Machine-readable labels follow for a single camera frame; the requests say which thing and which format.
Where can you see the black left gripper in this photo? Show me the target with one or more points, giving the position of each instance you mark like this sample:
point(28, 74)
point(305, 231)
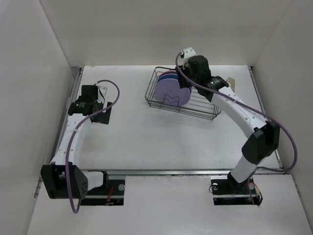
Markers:
point(102, 117)

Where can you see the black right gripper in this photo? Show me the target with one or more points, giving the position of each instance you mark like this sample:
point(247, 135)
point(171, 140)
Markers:
point(183, 83)

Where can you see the blue plate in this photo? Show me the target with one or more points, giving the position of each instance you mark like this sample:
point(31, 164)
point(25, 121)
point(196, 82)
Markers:
point(168, 76)

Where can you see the lilac plate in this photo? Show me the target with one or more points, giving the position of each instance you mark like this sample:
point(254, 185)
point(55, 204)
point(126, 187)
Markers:
point(169, 92)

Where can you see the grey wire dish rack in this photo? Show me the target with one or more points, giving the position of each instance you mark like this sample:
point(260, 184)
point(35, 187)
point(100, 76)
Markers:
point(198, 106)

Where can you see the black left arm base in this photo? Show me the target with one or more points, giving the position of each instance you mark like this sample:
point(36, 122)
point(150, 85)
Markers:
point(111, 193)

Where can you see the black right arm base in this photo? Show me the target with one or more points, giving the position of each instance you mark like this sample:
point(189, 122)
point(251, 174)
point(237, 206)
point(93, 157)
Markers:
point(226, 193)

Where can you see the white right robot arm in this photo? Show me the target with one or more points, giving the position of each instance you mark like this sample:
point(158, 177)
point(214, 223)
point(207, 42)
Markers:
point(262, 134)

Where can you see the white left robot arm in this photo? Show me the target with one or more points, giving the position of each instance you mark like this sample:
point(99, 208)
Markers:
point(78, 123)

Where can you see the pink plate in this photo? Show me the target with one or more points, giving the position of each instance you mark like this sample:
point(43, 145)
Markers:
point(169, 72)

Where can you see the beige cutlery holder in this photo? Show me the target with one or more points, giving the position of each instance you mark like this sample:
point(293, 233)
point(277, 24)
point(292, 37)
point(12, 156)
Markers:
point(231, 81)

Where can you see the white front cover board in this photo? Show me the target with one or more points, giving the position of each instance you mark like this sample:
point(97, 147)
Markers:
point(156, 205)

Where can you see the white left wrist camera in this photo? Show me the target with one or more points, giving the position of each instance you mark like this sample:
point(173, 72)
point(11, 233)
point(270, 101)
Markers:
point(102, 90)

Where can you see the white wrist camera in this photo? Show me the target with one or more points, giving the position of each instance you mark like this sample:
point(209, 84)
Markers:
point(187, 53)
point(102, 90)

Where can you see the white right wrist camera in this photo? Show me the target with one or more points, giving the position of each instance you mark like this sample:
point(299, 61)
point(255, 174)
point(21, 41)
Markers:
point(187, 53)

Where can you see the aluminium side rail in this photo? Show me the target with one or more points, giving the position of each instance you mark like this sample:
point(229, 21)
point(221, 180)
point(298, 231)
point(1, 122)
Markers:
point(75, 80)

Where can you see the aluminium table edge rail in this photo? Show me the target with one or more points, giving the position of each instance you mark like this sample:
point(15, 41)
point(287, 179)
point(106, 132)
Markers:
point(164, 172)

